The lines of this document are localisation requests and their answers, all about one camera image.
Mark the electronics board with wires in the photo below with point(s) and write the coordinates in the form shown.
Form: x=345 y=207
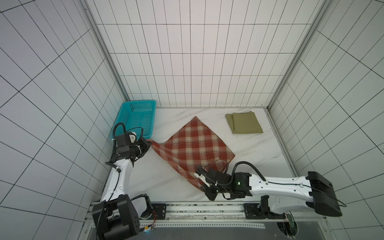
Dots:
x=149 y=215

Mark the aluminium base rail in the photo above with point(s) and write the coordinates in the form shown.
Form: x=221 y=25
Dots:
x=210 y=214

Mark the aluminium corner post right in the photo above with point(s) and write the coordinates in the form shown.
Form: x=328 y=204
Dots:
x=324 y=7

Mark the aluminium corner post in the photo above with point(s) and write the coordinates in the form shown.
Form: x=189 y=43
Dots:
x=104 y=48
x=324 y=7

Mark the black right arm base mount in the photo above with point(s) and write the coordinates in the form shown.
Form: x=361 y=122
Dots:
x=261 y=211

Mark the teal plastic basket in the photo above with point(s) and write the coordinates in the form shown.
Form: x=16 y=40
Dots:
x=136 y=115

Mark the aluminium corner post left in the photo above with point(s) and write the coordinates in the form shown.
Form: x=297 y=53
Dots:
x=104 y=48

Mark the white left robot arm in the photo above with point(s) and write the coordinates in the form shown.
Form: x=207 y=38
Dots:
x=117 y=216

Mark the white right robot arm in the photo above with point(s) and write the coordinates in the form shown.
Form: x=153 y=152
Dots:
x=278 y=196

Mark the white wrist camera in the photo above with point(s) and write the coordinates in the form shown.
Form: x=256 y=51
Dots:
x=132 y=137
x=201 y=174

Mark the olive green skirt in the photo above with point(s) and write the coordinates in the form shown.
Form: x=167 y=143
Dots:
x=244 y=123

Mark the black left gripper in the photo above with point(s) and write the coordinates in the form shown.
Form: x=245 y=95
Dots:
x=142 y=147

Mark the red plaid skirt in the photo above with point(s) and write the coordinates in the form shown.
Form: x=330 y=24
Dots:
x=195 y=144

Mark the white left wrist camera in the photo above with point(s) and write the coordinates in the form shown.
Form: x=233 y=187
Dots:
x=132 y=137

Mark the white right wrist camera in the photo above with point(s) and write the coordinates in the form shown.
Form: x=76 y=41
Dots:
x=201 y=174

